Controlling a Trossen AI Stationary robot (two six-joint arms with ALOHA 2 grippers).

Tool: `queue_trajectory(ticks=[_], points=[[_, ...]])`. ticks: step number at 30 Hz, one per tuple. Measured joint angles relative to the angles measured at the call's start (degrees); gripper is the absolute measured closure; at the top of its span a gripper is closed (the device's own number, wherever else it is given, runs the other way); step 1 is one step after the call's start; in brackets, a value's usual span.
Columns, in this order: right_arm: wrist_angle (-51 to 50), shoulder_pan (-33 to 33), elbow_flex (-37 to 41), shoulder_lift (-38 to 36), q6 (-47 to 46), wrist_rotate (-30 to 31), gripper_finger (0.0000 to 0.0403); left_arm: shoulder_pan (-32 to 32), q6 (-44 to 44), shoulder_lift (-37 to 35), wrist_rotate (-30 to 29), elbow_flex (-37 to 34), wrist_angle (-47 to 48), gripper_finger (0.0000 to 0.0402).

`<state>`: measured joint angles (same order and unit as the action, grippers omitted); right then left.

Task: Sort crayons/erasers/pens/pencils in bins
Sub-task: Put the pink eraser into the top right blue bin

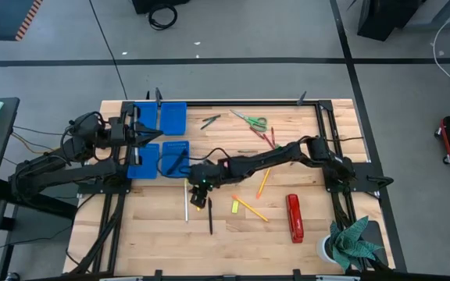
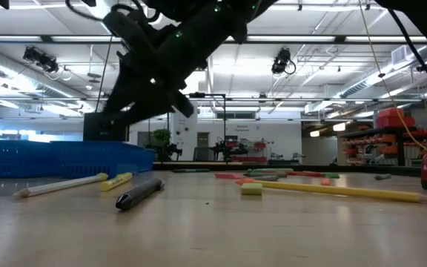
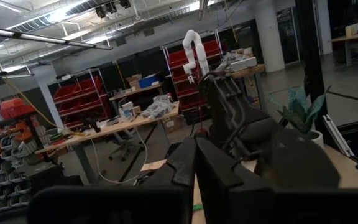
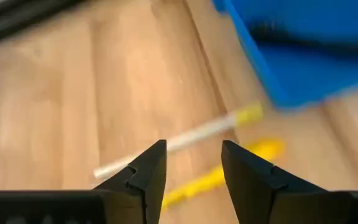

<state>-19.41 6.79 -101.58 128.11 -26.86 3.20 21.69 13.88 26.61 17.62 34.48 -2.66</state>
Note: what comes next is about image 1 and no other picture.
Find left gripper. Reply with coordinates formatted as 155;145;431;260
109;105;164;167

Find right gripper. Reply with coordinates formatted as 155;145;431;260
188;185;211;209

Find yellow pencil with orange cap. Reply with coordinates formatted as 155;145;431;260
231;193;270;223

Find yellow-orange pencil with orange cap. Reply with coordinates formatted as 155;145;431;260
256;168;272;200

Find silver pen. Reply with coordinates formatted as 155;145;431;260
184;178;190;224

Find slim black pen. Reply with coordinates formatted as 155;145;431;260
207;197;214;236

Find red stapler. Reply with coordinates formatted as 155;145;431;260
285;194;305;244

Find black box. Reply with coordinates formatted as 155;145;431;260
132;0;191;15

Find white plant pot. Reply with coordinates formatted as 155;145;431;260
316;233;340;265

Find green leafy plant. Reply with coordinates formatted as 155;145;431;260
328;215;385;273

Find orange striped black mat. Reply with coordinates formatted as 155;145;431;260
0;0;45;42

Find black cabinet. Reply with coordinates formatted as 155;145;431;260
356;0;425;42

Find green handled scissors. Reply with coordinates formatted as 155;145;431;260
229;108;269;133

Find coiled black cable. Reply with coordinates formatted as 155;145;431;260
148;3;179;31

